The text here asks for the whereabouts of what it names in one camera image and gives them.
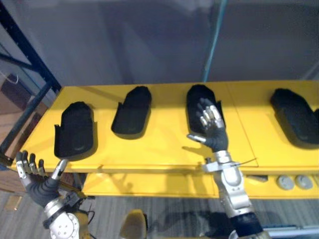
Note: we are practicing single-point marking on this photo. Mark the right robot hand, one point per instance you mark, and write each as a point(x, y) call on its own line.
point(216, 138)

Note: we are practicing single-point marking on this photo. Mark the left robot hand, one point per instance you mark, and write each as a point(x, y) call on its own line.
point(40, 189)

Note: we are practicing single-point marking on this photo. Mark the black plastic housing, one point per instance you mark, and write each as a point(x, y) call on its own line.
point(294, 119)
point(74, 132)
point(195, 109)
point(132, 114)

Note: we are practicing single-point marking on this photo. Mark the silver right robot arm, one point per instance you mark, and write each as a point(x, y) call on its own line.
point(234, 194)

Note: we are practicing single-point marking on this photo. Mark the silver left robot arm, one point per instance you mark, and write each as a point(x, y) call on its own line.
point(64, 224)

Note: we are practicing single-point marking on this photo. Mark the yellow shelf board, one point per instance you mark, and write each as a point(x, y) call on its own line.
point(162, 186)
point(162, 147)

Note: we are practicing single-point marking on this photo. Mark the brown cardboard box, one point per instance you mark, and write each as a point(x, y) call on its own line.
point(10, 180)
point(12, 92)

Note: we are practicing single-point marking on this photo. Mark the flat grey part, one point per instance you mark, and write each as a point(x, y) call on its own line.
point(258, 178)

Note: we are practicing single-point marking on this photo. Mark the grey round part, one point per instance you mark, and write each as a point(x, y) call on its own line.
point(285, 182)
point(303, 181)

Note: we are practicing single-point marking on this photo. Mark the dark blue rack frame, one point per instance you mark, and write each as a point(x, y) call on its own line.
point(32, 57)

